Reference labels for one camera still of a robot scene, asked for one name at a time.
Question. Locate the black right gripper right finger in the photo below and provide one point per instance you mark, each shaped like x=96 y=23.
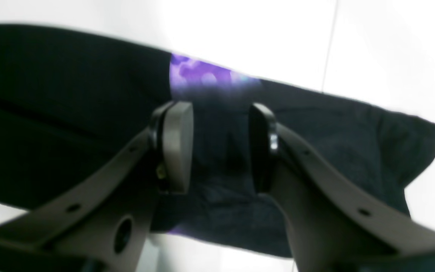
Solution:
x=331 y=224

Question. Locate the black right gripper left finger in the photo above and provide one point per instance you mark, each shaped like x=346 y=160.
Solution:
x=101 y=224

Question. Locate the black T-shirt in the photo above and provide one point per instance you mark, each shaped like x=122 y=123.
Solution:
x=70 y=100

